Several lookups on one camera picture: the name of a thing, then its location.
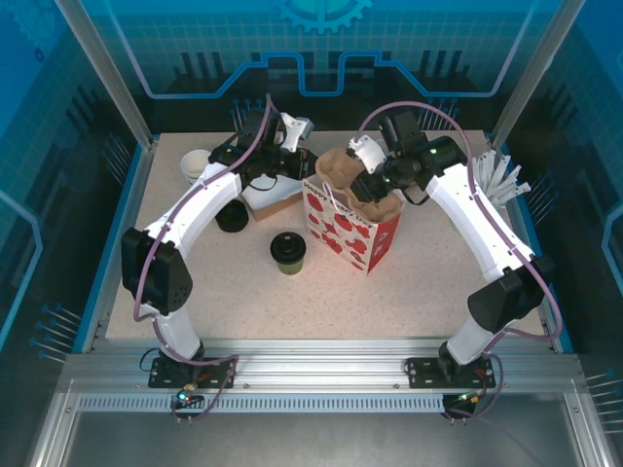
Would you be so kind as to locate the brown pulp cup carrier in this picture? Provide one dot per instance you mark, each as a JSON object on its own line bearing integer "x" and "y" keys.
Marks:
{"x": 336, "y": 168}

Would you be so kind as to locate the red white paper gift bag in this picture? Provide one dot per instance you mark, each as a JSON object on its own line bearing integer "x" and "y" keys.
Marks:
{"x": 340, "y": 233}

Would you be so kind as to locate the black coffee cup lid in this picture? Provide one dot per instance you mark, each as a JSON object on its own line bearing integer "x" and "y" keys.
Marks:
{"x": 288, "y": 248}

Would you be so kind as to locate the green paper coffee cup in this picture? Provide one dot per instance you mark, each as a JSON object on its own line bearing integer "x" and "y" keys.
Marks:
{"x": 290, "y": 268}

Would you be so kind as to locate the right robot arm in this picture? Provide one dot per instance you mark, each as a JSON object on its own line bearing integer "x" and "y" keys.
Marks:
{"x": 467, "y": 214}

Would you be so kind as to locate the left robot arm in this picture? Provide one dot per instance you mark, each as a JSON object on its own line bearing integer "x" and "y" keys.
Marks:
{"x": 194, "y": 209}

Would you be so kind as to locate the white paper napkin stack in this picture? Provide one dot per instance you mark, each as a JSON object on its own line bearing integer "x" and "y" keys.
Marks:
{"x": 272, "y": 197}

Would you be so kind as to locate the brown cardboard box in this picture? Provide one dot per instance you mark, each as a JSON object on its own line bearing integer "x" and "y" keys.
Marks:
{"x": 270, "y": 210}

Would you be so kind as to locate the paper cup stack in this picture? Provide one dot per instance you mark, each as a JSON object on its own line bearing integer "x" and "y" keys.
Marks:
{"x": 194, "y": 163}

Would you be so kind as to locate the blue table side trim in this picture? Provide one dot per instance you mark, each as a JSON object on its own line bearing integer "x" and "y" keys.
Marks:
{"x": 520, "y": 226}
{"x": 99, "y": 282}

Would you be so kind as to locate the small lit connector board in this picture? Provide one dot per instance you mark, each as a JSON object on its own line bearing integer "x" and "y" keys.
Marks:
{"x": 187, "y": 396}
{"x": 471, "y": 398}

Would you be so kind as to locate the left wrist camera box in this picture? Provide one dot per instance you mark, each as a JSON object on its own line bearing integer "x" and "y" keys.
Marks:
{"x": 292, "y": 129}

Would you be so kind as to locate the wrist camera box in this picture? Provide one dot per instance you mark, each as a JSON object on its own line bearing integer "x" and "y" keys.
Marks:
{"x": 292, "y": 129}
{"x": 367, "y": 152}

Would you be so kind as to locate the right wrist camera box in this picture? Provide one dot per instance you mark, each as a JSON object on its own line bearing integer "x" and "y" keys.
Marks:
{"x": 367, "y": 152}

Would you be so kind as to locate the aluminium frame post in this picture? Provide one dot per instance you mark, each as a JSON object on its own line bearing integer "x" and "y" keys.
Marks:
{"x": 104, "y": 73}
{"x": 540, "y": 68}

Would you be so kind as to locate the aluminium frame rail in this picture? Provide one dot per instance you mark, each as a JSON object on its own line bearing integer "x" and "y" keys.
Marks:
{"x": 316, "y": 360}

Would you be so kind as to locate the steel base plate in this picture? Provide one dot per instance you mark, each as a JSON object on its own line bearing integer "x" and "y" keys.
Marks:
{"x": 316, "y": 438}

